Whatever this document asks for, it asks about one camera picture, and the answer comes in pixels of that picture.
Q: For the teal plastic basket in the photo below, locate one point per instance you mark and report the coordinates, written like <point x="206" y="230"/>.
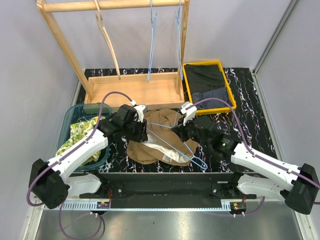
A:
<point x="79" y="113"/>

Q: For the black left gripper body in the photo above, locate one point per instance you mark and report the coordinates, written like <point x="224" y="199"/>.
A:
<point x="135" y="131"/>

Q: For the yellow plastic tray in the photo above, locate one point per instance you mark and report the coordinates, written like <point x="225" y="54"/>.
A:
<point x="211" y="106"/>

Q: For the wooden hanger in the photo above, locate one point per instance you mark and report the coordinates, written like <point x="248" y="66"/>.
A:
<point x="103" y="30"/>

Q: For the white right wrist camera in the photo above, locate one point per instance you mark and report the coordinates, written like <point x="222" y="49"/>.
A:
<point x="188" y="112"/>

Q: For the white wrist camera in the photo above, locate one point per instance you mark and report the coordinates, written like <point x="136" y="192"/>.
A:
<point x="141" y="109"/>
<point x="188" y="112"/>

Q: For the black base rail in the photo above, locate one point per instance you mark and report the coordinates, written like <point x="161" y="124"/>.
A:
<point x="168" y="191"/>

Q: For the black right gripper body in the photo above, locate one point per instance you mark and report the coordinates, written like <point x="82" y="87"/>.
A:
<point x="188" y="131"/>

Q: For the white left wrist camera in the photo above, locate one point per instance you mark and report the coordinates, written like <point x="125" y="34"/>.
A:
<point x="141" y="109"/>

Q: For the wooden clothes rack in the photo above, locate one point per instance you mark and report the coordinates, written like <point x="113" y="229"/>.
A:
<point x="128" y="25"/>

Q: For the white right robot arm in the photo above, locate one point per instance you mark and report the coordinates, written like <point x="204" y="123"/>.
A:
<point x="296" y="186"/>

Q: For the tan brown skirt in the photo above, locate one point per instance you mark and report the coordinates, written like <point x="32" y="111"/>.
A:
<point x="140" y="154"/>

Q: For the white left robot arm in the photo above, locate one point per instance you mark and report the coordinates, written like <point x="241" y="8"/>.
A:
<point x="52" y="182"/>

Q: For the black striped garment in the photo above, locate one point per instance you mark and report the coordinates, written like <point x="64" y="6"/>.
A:
<point x="204" y="78"/>

